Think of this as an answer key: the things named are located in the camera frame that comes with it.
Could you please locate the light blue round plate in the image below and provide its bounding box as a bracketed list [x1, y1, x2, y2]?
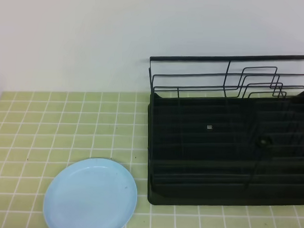
[43, 158, 137, 228]

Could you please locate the black wire dish rack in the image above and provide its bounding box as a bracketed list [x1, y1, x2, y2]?
[147, 55, 304, 206]

